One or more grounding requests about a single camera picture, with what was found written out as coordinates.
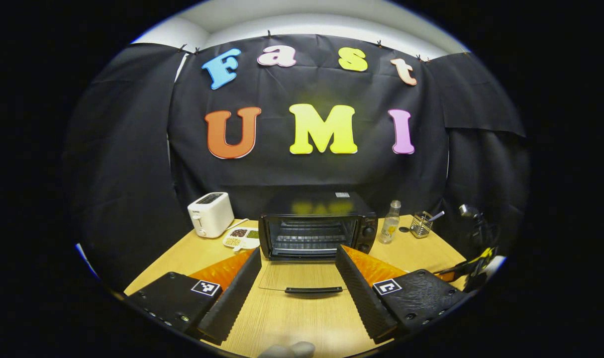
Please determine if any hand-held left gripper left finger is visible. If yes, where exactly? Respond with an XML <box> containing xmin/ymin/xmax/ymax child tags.
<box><xmin>125</xmin><ymin>248</ymin><xmax>263</xmax><ymax>346</ymax></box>

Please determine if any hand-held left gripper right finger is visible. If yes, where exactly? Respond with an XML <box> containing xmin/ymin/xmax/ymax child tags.
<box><xmin>335</xmin><ymin>244</ymin><xmax>470</xmax><ymax>345</ymax></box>

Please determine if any clear bottle with yellow label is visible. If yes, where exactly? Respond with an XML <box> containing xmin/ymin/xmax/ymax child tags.
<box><xmin>378</xmin><ymin>200</ymin><xmax>402</xmax><ymax>244</ymax></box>

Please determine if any black electric oven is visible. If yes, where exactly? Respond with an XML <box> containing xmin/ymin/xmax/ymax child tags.
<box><xmin>258</xmin><ymin>191</ymin><xmax>378</xmax><ymax>299</ymax></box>

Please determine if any white toaster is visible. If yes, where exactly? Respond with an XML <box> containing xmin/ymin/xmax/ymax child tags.
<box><xmin>187</xmin><ymin>192</ymin><xmax>235</xmax><ymax>238</ymax></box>

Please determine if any white divided snack dish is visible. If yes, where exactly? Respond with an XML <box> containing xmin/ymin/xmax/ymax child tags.
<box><xmin>222</xmin><ymin>227</ymin><xmax>261</xmax><ymax>253</ymax></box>

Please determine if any metal wire holder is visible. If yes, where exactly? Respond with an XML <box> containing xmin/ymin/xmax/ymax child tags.
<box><xmin>410</xmin><ymin>211</ymin><xmax>433</xmax><ymax>239</ymax></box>

